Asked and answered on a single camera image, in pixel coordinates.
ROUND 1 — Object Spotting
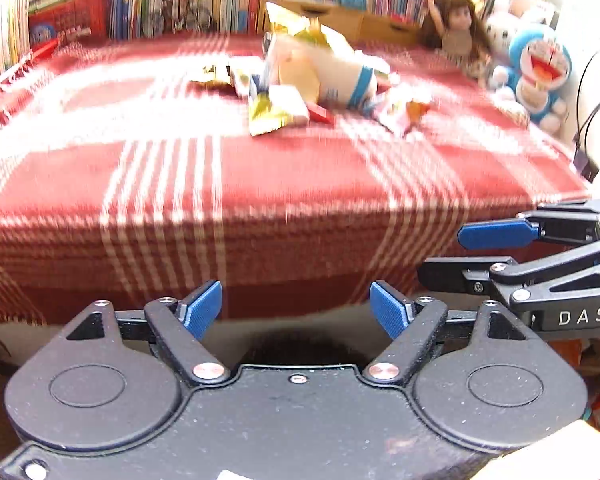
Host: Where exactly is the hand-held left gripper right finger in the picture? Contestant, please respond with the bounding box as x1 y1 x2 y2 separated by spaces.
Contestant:
364 280 532 387

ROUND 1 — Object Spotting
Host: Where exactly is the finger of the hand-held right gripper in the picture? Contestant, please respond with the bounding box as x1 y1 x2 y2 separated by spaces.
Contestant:
417 235 600 312
457 197 600 252

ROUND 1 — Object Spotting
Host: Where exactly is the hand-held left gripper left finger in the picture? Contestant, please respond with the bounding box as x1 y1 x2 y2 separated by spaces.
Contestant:
62 280 232 387

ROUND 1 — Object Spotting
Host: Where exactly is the red plaid blanket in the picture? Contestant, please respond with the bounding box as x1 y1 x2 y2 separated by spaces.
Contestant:
0 32 596 327

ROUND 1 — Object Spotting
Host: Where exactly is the pink white wrapper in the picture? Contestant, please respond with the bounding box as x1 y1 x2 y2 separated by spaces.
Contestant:
370 85 433 137

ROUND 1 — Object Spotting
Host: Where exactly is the blue cat plush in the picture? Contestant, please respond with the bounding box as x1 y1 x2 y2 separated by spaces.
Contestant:
490 27 574 136

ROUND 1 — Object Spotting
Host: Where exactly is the white pink bunny plush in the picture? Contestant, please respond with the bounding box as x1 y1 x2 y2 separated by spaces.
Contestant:
485 10 523 58

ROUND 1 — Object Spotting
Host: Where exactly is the brown-haired doll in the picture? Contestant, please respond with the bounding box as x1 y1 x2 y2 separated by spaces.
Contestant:
417 0 496 89

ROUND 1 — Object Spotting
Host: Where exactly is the white bottle with blue band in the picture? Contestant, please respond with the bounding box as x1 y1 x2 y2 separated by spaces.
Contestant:
275 42 382 110

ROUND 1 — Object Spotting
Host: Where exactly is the wooden drawer organizer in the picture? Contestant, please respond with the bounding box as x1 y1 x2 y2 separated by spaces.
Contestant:
270 0 424 47

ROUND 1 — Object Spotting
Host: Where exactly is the miniature bicycle model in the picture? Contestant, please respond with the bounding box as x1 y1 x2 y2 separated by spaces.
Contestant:
145 0 217 36

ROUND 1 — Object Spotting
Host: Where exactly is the red plastic tray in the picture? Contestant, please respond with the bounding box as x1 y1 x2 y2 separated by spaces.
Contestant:
10 39 62 69

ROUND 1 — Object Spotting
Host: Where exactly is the row of thin white books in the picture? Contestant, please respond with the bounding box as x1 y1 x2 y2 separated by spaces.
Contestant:
0 0 32 92

